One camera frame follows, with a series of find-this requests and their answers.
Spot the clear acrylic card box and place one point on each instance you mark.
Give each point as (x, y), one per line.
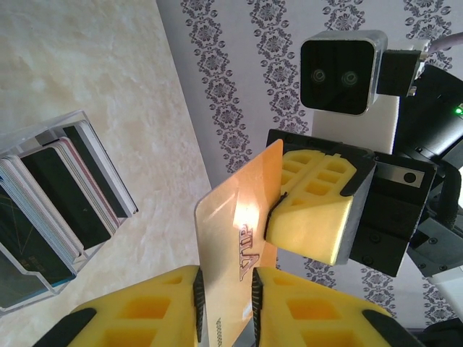
(43, 289)

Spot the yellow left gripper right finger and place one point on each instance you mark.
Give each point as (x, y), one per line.
(311, 314)

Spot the plain black card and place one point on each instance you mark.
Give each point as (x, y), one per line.
(96, 173)

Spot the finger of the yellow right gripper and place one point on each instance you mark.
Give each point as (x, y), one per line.
(314, 227)
(304, 170)

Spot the white right camera mount block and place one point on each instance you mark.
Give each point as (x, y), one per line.
(361, 130)

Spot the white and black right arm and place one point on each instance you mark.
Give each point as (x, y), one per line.
(452, 289)

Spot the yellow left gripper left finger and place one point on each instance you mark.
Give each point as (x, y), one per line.
(144, 311)

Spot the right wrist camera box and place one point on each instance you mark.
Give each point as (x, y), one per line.
(336, 72)

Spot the gold VIP card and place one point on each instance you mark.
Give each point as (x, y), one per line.
(224, 224)

